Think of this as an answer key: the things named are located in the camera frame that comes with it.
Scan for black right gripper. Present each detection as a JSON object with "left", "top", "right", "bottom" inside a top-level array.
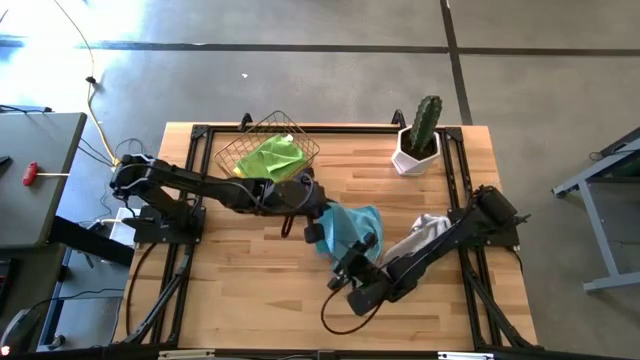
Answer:
[{"left": 327, "top": 232, "right": 391, "bottom": 292}]

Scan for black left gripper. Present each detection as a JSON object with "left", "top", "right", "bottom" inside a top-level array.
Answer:
[{"left": 272, "top": 168, "right": 331, "bottom": 245}]

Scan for green microfiber towel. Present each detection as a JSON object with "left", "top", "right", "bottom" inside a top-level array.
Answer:
[{"left": 234, "top": 134, "right": 307, "bottom": 184}]

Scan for light blue microfiber towel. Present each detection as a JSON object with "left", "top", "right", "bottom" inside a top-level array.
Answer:
[{"left": 313, "top": 202, "right": 385, "bottom": 266}]

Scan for grey microfiber towel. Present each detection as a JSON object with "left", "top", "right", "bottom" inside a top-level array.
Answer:
[{"left": 382, "top": 213, "right": 454, "bottom": 266}]

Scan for copper wire basket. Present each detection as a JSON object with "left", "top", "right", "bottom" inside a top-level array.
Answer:
[{"left": 213, "top": 110, "right": 321, "bottom": 184}]

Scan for white faceted plant pot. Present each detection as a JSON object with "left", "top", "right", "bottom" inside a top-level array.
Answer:
[{"left": 391, "top": 125, "right": 442, "bottom": 176}]

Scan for green cactus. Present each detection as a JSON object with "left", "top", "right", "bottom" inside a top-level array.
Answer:
[{"left": 409, "top": 94, "right": 444, "bottom": 157}]

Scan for white power adapter box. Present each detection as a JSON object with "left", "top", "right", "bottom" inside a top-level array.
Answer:
[{"left": 107, "top": 207, "right": 139, "bottom": 246}]

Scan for black support beam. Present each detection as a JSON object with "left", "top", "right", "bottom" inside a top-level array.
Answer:
[{"left": 47, "top": 217, "right": 136, "bottom": 266}]

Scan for grey-blue metal table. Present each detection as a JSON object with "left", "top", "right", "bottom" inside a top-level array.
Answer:
[{"left": 552, "top": 127, "right": 640, "bottom": 294}]

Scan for dark grey side table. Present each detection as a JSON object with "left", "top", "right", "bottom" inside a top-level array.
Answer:
[{"left": 0, "top": 112, "right": 88, "bottom": 251}]

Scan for grey computer mouse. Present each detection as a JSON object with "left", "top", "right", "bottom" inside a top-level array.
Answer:
[{"left": 0, "top": 308, "right": 44, "bottom": 354}]

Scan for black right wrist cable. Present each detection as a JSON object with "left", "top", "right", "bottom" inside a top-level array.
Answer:
[{"left": 320, "top": 284, "right": 386, "bottom": 336}]

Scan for black aluminium table frame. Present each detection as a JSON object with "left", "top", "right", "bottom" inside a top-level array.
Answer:
[{"left": 114, "top": 109, "right": 541, "bottom": 351}]

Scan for silver metal bracket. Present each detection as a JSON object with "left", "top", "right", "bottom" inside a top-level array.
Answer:
[
  {"left": 438, "top": 351, "right": 495, "bottom": 360},
  {"left": 158, "top": 349, "right": 216, "bottom": 360}
]

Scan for thin black floor cable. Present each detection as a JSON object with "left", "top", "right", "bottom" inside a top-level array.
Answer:
[{"left": 77, "top": 137, "right": 156, "bottom": 174}]

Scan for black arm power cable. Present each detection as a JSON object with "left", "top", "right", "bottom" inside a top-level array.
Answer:
[{"left": 124, "top": 242, "right": 161, "bottom": 336}]

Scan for yellow floor cable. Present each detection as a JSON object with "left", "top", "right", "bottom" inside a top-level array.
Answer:
[{"left": 52, "top": 0, "right": 121, "bottom": 166}]

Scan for red-handled screwdriver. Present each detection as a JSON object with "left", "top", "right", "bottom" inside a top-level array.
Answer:
[{"left": 22, "top": 161, "right": 70, "bottom": 188}]

